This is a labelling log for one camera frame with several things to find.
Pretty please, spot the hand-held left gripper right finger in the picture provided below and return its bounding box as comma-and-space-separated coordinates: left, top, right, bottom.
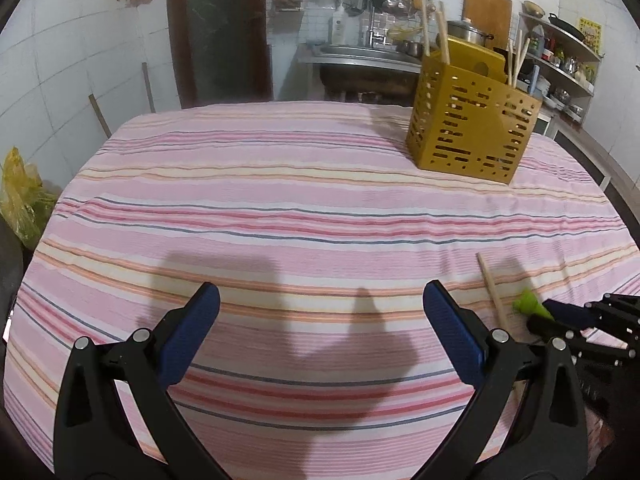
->
410, 280, 590, 480

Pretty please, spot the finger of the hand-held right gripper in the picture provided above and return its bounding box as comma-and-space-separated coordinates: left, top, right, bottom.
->
525, 299, 608, 358
582, 292, 640, 343

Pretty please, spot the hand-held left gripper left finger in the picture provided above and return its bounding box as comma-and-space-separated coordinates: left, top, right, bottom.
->
52, 281, 223, 480

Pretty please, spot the green frog handle knife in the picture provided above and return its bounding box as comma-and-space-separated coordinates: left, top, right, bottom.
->
511, 290, 556, 323

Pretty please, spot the yellow perforated utensil holder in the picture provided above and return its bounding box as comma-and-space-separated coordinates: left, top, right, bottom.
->
405, 35, 544, 185

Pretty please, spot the pink striped tablecloth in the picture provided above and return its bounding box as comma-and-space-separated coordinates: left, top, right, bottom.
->
2, 102, 640, 480

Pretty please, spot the yellow plastic bag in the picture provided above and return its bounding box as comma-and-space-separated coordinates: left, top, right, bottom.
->
0, 147, 58, 251

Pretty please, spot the stack of dishes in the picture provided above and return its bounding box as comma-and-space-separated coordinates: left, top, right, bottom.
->
550, 87, 586, 116

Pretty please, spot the short wooden stick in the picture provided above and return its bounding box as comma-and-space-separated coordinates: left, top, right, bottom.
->
88, 93, 112, 139

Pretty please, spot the long wooden stick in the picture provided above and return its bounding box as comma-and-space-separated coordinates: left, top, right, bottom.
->
141, 61, 157, 114

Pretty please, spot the cooking oil bottle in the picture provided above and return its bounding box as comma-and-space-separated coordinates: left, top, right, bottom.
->
527, 25, 546, 58

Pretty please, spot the steel kitchen sink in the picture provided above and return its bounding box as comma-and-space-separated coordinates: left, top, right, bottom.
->
297, 42, 423, 103

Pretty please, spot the black pan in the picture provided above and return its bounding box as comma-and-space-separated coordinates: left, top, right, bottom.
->
547, 12, 586, 43

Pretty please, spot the steel pot with lid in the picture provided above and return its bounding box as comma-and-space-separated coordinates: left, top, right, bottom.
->
446, 17, 493, 48

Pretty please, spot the dark wooden door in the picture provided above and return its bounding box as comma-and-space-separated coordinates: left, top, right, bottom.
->
166, 0, 275, 110

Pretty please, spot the wooden cutting board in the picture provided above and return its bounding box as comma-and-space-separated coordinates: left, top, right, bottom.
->
461, 0, 514, 53

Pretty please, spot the dish soap bottle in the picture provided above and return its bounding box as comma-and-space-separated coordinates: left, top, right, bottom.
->
330, 2, 351, 46

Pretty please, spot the wall shelf unit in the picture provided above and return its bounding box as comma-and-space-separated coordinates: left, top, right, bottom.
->
517, 10, 603, 126

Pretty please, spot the yellow wall poster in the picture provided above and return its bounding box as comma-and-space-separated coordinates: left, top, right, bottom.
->
579, 17, 606, 53

